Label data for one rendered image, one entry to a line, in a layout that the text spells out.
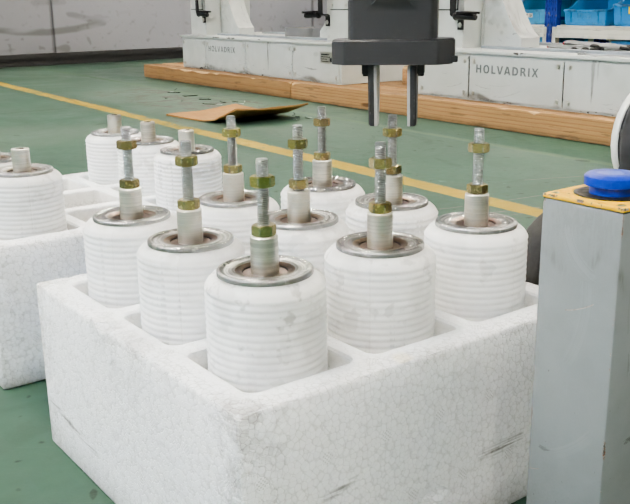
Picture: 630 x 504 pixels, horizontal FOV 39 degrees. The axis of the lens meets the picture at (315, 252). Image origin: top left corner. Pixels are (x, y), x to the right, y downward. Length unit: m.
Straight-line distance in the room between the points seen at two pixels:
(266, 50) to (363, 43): 3.73
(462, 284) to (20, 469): 0.48
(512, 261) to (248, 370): 0.27
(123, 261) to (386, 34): 0.33
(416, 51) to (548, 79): 2.32
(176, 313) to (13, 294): 0.40
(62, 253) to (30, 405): 0.19
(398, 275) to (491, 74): 2.66
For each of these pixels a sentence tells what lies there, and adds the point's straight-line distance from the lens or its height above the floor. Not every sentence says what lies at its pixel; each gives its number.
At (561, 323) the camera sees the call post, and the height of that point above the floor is 0.22.
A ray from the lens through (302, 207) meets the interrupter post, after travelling 0.84.
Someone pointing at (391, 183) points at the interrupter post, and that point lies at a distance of 0.91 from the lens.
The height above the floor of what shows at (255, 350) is 0.20.
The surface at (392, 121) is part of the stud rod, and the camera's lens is 0.90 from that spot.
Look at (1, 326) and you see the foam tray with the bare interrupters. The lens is 1.13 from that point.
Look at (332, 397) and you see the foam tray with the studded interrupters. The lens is 0.66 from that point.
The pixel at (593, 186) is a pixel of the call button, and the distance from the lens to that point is 0.67.
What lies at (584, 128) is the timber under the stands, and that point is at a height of 0.05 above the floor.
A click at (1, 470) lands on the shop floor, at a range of 0.98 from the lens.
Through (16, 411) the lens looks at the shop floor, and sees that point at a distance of 1.10.
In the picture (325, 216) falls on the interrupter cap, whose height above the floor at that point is 0.25.
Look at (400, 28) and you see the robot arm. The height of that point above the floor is 0.43.
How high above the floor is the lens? 0.45
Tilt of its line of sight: 16 degrees down
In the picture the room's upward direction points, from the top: 1 degrees counter-clockwise
